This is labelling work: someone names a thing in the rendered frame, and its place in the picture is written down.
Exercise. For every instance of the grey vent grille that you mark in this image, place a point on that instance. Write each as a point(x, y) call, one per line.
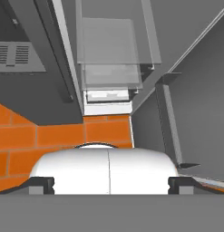
point(16, 57)

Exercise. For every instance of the grey fridge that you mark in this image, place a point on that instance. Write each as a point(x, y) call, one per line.
point(183, 24)

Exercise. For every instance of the white rounded dome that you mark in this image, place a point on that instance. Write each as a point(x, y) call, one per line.
point(107, 170)

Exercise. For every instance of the large clear glass fridge shelf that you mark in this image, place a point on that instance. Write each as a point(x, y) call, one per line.
point(116, 39)

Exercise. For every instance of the white fridge drawer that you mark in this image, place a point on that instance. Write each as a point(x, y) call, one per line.
point(107, 104)

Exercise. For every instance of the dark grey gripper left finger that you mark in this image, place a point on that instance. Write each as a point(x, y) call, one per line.
point(40, 182)

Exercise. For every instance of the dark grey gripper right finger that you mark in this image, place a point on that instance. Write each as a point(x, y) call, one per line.
point(180, 182)

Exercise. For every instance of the small clear glass fridge shelf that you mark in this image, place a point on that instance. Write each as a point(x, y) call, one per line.
point(112, 75)

